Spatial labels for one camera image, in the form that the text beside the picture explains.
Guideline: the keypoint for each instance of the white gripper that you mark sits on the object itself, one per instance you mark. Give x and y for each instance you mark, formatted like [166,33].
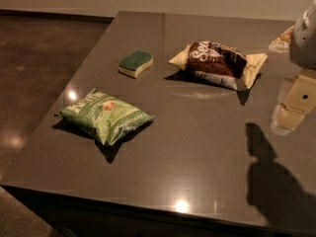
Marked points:
[304,44]

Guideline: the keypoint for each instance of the green jalapeno chip bag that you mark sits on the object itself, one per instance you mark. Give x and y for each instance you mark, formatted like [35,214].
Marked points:
[104,117]

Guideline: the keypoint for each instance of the green and yellow sponge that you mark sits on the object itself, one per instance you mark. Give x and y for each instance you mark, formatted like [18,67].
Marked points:
[135,63]

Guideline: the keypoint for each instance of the brown chip bag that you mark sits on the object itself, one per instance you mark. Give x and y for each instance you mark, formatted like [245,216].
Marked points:
[220,64]

